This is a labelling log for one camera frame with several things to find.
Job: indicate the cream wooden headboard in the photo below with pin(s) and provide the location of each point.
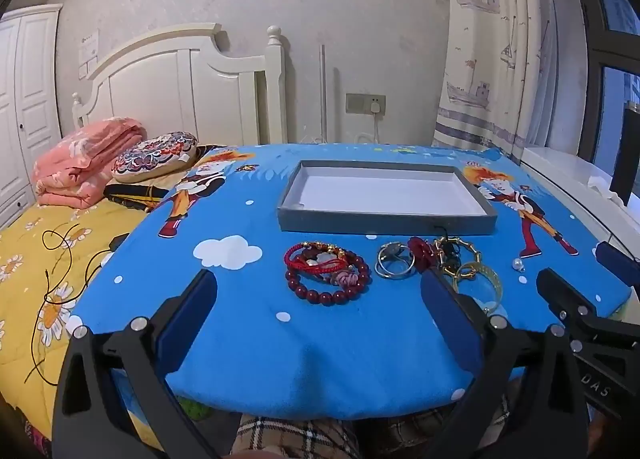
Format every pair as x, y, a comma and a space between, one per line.
165, 79

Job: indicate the white wall paper notice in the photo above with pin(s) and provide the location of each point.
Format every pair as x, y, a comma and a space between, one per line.
89, 54

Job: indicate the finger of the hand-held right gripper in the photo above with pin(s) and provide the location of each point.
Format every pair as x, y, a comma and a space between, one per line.
614, 257
562, 291

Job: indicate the small pearl earring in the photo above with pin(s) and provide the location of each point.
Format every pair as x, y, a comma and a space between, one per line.
517, 265

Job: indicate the white windowsill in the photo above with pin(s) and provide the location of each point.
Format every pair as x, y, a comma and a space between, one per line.
565, 174

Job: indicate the grey wall socket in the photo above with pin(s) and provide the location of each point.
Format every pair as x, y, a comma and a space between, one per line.
357, 104

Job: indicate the round patterned cushion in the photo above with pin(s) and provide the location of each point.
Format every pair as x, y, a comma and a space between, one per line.
155, 154

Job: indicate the gold bangle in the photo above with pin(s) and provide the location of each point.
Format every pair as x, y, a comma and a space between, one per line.
493, 280

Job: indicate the white plug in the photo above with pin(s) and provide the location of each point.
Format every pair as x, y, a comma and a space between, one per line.
376, 105

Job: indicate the blue cartoon printed cloth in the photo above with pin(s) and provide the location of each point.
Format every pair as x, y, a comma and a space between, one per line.
250, 339

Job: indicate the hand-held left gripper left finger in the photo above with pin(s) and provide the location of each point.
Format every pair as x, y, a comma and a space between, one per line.
187, 310

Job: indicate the silver bangle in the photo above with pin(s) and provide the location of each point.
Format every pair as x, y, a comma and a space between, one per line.
395, 275
392, 250

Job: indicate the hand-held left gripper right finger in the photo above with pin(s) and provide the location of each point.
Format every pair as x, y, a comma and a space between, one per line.
446, 310

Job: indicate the folded pink blanket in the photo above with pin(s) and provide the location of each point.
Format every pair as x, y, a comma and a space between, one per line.
85, 154

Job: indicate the dark window frame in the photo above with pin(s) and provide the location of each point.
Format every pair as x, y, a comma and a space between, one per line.
595, 39

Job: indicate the white crumpled paper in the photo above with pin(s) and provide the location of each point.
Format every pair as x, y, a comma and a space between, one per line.
600, 184

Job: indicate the ship print curtain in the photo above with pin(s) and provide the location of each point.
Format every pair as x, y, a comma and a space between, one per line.
490, 64

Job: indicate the grey shallow cardboard tray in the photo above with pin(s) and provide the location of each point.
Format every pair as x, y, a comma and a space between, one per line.
380, 194

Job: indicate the yellow floral bed sheet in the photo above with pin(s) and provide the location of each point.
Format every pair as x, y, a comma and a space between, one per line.
25, 264

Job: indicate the white wardrobe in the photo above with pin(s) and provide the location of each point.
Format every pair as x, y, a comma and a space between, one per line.
30, 89

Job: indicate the red fabric flower ornament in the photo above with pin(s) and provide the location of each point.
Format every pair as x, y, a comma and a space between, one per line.
419, 249

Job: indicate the plaid pants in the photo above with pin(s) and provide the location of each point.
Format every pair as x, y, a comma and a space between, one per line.
300, 439

